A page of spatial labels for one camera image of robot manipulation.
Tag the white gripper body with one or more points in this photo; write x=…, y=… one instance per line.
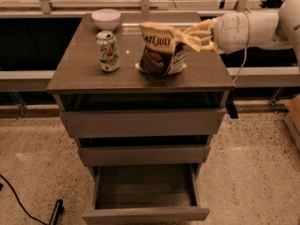
x=232, y=32

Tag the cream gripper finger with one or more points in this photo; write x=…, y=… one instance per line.
x=201, y=29
x=208, y=45

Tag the brown Late July chip bag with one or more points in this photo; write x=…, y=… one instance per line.
x=165, y=48

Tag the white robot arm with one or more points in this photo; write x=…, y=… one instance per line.
x=270, y=29

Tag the grey drawer cabinet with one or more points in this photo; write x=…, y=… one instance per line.
x=80, y=73

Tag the top grey drawer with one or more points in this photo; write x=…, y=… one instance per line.
x=142, y=115

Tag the grey drawer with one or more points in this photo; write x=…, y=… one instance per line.
x=143, y=150
x=142, y=115
x=145, y=194

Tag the middle grey drawer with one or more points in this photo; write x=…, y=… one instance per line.
x=143, y=150

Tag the bottom grey drawer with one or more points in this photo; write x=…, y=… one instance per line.
x=145, y=194

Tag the green white soda can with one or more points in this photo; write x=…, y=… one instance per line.
x=107, y=51

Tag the white ceramic bowl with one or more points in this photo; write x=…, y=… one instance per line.
x=106, y=19

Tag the wooden box at right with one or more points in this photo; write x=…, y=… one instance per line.
x=292, y=119

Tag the black floor device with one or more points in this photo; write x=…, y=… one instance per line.
x=56, y=212

